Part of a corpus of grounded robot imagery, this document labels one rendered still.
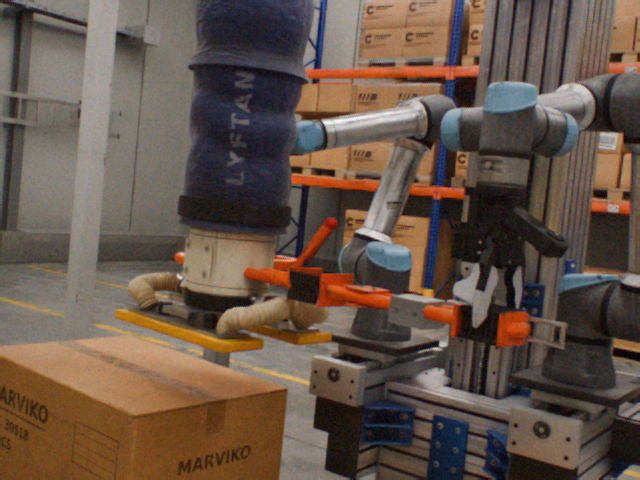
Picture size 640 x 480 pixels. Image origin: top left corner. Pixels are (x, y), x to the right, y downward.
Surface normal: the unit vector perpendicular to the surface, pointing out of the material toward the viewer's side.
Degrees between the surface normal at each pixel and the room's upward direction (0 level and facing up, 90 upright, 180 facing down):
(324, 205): 90
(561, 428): 90
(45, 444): 90
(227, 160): 75
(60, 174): 90
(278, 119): 69
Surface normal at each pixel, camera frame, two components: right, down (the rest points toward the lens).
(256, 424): 0.75, 0.11
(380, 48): -0.57, -0.04
